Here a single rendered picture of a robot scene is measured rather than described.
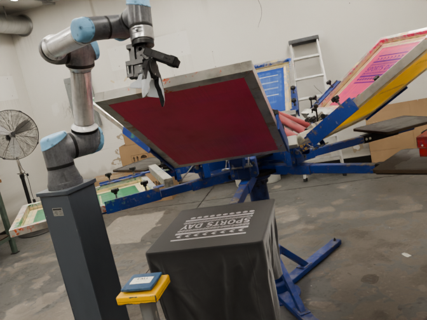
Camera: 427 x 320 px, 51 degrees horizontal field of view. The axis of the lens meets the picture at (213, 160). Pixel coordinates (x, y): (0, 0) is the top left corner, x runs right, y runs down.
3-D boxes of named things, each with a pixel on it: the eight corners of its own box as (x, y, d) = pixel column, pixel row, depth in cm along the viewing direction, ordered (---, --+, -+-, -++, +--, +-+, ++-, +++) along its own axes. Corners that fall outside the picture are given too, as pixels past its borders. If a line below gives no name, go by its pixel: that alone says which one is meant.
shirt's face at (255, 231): (260, 242, 155) (260, 240, 155) (145, 254, 166) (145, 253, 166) (273, 199, 200) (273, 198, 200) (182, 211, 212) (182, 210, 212)
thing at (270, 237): (284, 346, 164) (263, 239, 156) (274, 346, 165) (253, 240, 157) (291, 284, 207) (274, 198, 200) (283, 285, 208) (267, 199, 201)
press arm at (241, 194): (220, 256, 172) (217, 241, 171) (206, 257, 174) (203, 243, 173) (259, 174, 290) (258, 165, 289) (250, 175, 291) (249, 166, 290)
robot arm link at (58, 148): (41, 167, 194) (33, 137, 192) (70, 159, 203) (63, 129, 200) (51, 168, 185) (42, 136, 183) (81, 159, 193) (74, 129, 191)
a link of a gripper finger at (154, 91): (152, 105, 150) (142, 80, 146) (168, 102, 149) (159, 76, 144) (149, 109, 148) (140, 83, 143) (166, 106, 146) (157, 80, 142)
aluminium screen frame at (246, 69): (252, 70, 146) (251, 60, 147) (93, 102, 161) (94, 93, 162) (287, 150, 217) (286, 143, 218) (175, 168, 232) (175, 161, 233)
